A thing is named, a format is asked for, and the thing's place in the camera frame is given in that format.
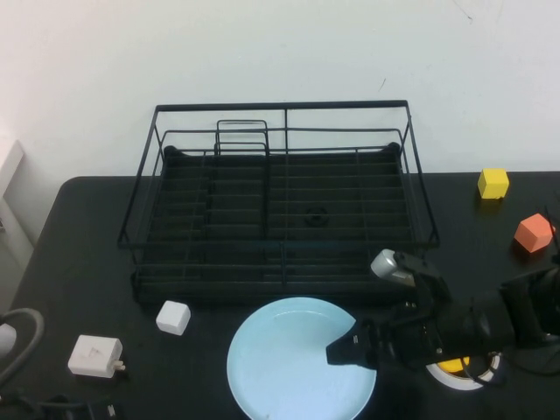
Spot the yellow cube block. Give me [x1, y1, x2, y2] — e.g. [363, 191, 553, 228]
[476, 168, 511, 201]

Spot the light blue round plate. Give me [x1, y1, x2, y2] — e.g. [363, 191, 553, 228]
[226, 296, 378, 420]

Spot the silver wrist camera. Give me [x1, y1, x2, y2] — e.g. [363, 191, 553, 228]
[369, 248, 421, 290]

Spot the white power adapter plug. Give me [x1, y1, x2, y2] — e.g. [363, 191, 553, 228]
[67, 333, 130, 377]

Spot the white furniture panel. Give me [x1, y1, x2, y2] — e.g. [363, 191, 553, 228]
[0, 138, 39, 281]

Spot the white double-sided tape roll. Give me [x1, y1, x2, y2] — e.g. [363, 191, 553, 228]
[426, 352, 504, 391]

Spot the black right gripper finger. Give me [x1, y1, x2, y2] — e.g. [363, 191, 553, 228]
[325, 321, 380, 371]

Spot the orange cube block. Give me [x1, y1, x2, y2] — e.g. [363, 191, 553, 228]
[513, 213, 556, 254]

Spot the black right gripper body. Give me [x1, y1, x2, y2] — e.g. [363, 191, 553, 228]
[365, 300, 448, 372]

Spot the grey sleeved cable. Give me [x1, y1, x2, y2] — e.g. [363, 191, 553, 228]
[0, 307, 46, 390]

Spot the yellow rubber duck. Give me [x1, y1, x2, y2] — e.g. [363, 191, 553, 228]
[438, 357, 472, 374]

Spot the small white cube block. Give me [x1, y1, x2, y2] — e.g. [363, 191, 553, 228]
[156, 299, 193, 337]

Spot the black wire dish rack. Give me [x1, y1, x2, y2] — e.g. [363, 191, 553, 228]
[118, 100, 441, 305]

